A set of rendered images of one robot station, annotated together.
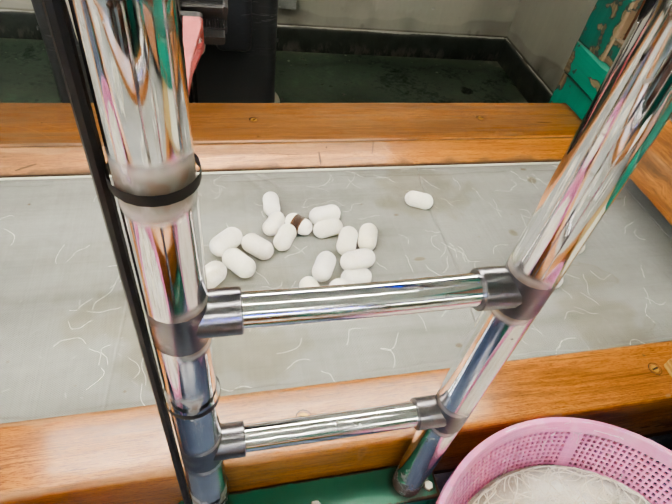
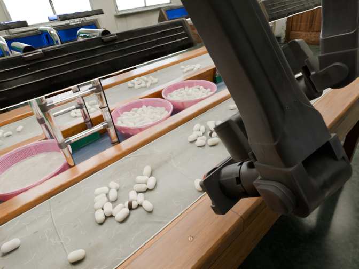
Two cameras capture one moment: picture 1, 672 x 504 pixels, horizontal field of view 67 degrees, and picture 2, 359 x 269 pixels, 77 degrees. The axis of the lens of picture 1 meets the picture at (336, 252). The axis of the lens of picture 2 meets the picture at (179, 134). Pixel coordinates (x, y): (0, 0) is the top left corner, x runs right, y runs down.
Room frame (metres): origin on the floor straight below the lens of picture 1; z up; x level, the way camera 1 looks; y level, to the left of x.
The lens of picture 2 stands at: (0.81, 0.05, 1.17)
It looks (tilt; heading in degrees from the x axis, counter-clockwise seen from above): 32 degrees down; 161
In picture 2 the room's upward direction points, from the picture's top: 8 degrees counter-clockwise
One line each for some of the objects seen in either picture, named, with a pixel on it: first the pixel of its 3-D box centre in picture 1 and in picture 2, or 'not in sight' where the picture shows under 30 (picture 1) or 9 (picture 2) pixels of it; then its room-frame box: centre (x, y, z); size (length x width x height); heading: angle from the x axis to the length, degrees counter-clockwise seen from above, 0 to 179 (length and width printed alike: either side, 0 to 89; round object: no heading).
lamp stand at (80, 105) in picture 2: not in sight; (49, 93); (-0.17, -0.12, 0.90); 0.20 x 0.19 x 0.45; 109
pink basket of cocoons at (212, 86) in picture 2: not in sight; (189, 98); (-0.15, 0.46, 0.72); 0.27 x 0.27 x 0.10
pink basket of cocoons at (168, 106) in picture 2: not in sight; (143, 120); (-0.06, 0.20, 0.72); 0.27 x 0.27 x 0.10
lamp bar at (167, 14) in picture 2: not in sight; (202, 8); (-0.55, 0.77, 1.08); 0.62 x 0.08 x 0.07; 109
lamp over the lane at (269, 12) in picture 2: not in sight; (298, 1); (-0.02, 0.95, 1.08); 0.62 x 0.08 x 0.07; 109
